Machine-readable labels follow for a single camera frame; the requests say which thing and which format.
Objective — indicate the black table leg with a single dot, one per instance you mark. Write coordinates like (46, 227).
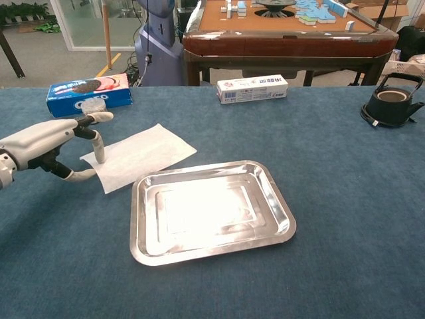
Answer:
(11, 53)

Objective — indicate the black round table console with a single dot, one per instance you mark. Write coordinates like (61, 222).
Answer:
(275, 5)

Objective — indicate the brown mahjong table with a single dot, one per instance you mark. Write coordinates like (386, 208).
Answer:
(282, 46)

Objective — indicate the wooden pole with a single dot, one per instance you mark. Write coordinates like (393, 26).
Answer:
(107, 33)

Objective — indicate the green floor item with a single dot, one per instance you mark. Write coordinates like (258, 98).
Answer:
(48, 27)

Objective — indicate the white toothpaste box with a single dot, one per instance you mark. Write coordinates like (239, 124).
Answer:
(252, 89)

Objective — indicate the blue mahjong tile pile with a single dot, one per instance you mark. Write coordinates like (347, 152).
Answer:
(315, 13)

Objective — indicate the green potted plants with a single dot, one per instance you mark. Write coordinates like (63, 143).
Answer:
(23, 11)

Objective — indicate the black cast iron teapot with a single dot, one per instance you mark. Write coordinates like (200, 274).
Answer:
(391, 109)

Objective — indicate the small clear round jar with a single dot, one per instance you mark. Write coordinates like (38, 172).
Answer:
(93, 105)

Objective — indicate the stainless steel tray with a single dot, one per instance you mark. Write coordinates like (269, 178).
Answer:
(206, 216)

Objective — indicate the white blue mahjong tile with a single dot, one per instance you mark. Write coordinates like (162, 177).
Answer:
(349, 25)

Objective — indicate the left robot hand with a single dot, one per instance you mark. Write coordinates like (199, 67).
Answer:
(40, 139)

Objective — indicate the white paper napkin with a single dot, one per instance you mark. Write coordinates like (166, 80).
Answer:
(142, 156)

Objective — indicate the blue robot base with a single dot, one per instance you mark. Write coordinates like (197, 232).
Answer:
(159, 50)

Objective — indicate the blue table cloth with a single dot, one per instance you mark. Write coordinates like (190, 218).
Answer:
(332, 199)

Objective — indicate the blue Oreo cookie box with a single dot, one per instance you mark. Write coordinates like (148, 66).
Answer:
(66, 96)

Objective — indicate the brown cardboard box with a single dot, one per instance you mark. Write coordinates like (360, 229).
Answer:
(395, 11)

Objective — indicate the white plastic basket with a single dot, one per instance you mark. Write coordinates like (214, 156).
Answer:
(403, 68)

